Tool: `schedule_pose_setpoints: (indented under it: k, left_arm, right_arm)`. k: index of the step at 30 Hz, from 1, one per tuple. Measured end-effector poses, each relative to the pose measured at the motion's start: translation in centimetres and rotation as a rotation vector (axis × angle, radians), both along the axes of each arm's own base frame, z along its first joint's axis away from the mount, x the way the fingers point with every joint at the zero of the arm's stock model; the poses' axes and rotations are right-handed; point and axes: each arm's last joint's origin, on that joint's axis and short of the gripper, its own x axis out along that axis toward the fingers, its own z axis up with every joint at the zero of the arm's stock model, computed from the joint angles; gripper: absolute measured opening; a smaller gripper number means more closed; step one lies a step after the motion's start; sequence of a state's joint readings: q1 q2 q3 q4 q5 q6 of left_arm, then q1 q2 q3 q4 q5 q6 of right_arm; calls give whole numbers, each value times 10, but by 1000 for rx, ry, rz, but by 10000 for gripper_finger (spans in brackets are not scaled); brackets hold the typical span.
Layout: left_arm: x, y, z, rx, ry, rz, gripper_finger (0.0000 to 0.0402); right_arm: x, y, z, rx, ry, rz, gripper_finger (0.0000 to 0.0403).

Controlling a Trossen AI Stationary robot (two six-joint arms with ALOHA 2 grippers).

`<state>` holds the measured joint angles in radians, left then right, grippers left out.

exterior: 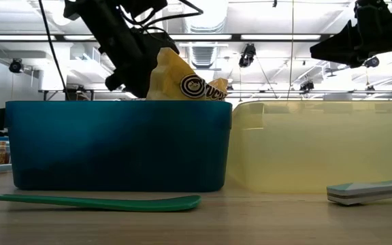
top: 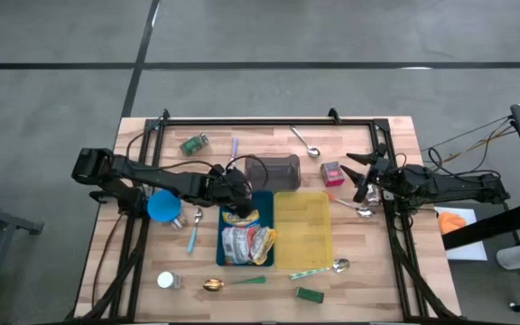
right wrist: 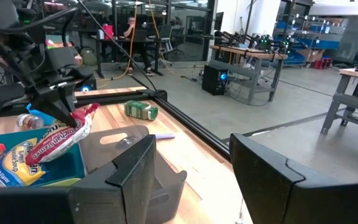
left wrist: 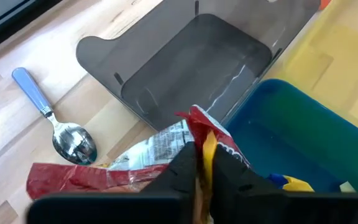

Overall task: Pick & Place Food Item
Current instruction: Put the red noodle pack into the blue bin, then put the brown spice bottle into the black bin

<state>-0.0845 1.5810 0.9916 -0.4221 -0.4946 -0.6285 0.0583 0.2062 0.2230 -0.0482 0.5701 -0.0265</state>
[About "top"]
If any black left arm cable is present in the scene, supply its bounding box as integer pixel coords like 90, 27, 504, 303
125, 116, 270, 195

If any yellow blue ramen packet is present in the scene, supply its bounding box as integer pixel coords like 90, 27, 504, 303
221, 208, 262, 229

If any orange handled spoon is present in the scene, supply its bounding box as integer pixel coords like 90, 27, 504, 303
324, 190, 376, 219

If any orange cloth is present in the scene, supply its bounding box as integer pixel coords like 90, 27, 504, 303
437, 211, 468, 236

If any brown cable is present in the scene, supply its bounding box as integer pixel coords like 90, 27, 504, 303
90, 214, 125, 311

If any white red ramen packet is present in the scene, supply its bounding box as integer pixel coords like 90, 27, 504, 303
220, 224, 256, 266

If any spoon green striped handle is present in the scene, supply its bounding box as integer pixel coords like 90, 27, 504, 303
288, 257, 351, 282

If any black aluminium table frame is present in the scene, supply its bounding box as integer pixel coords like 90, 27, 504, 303
68, 107, 462, 325

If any gold spoon green handle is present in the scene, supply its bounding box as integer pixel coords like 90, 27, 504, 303
202, 275, 267, 293

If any white paper sheet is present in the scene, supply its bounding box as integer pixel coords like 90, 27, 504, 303
433, 206, 489, 262

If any black equipment stand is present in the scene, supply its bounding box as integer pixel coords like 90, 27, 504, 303
442, 95, 520, 313

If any yellow floor cable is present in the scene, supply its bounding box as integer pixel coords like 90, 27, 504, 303
440, 128, 516, 160

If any translucent yellow plastic bin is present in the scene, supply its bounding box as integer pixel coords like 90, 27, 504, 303
273, 190, 335, 271

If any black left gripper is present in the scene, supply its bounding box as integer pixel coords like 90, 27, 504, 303
203, 165, 255, 218

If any blue plastic cup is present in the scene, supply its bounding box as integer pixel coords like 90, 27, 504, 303
146, 188, 183, 223

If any teal plastic bin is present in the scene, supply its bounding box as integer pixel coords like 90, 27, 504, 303
216, 190, 275, 267

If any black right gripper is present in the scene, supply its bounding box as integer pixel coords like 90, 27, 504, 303
339, 152, 395, 204

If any smoky grey plastic bin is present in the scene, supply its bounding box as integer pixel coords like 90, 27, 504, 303
244, 153, 302, 191

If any purple handled spoon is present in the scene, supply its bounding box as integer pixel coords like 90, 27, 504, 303
228, 136, 240, 171

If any black floor cable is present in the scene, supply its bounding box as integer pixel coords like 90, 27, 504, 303
422, 115, 514, 181

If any green rectangular tin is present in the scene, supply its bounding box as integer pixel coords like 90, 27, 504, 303
294, 286, 326, 304

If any white-lidded bagel seasoning jar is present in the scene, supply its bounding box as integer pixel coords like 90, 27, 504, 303
156, 270, 183, 290

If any plain silver spoon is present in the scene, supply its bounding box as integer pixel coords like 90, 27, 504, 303
289, 125, 322, 159

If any light blue handled spoon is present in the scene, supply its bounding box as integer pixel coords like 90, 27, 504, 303
186, 208, 204, 255

